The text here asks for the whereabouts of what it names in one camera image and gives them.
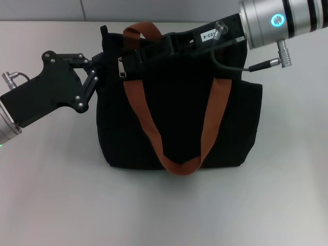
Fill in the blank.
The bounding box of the right arm connector cable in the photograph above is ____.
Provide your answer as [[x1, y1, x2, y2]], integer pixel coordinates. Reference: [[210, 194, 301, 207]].
[[211, 22, 294, 74]]

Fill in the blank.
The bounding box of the black fabric bag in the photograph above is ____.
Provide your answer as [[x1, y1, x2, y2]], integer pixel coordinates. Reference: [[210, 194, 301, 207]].
[[96, 22, 263, 176]]

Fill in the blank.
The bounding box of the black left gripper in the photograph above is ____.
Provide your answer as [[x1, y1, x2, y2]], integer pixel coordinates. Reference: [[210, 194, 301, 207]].
[[1, 50, 103, 128]]

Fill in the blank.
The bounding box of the arm connector cable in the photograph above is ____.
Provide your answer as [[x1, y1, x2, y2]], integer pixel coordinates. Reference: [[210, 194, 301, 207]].
[[2, 72, 30, 90], [211, 22, 294, 74]]

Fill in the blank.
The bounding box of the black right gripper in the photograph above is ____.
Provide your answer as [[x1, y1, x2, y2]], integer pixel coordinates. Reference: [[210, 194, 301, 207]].
[[122, 14, 248, 77]]

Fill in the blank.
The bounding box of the left arm connector cable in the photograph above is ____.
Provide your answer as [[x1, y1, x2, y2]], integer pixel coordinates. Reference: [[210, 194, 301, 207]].
[[2, 72, 30, 90]]

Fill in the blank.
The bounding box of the silver metal zipper pull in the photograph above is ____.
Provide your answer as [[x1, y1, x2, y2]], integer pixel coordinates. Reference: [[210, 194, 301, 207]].
[[117, 56, 128, 81]]

